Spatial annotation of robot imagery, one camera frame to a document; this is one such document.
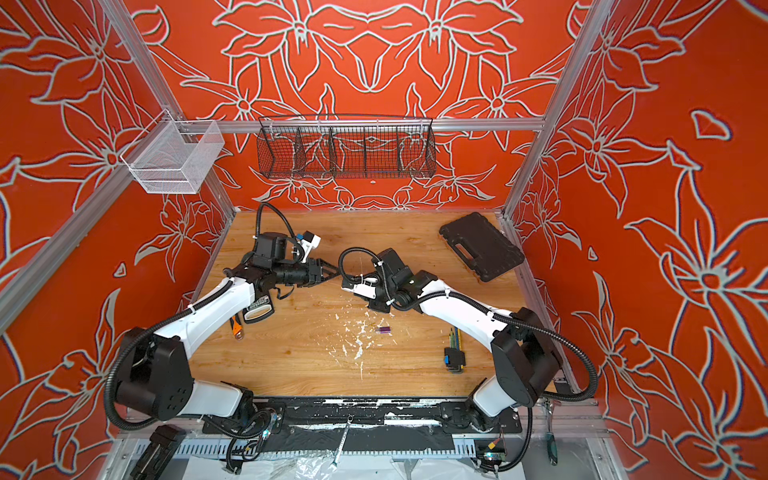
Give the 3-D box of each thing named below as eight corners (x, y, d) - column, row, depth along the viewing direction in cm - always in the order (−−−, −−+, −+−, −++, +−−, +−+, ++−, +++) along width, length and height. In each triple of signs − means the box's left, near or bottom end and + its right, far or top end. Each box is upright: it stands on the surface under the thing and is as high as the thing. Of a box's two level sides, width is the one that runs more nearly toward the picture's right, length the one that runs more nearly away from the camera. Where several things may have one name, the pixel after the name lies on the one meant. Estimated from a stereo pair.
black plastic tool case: (483, 285, 99) (487, 278, 95) (437, 235, 113) (439, 227, 110) (522, 263, 105) (528, 255, 101) (474, 218, 119) (476, 209, 115)
